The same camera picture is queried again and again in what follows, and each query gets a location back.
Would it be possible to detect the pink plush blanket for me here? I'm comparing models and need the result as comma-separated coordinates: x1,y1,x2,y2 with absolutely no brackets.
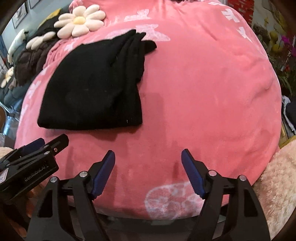
16,1,281,220

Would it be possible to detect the black knit garment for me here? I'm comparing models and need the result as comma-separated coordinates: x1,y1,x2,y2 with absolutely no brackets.
37,30,157,131

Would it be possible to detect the dark brown quilted pillow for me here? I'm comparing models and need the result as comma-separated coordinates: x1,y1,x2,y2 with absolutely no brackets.
14,24,59,86

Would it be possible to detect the white daisy flower pillow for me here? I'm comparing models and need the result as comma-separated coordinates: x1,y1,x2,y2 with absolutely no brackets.
54,4,106,39

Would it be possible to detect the white plush toy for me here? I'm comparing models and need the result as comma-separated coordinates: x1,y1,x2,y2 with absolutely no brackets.
7,29,26,64

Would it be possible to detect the white fluffy rug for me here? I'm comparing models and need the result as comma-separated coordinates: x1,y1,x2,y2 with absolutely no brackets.
253,140,296,238

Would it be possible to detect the flower arrangement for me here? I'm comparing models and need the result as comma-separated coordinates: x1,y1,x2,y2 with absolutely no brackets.
252,24,295,98

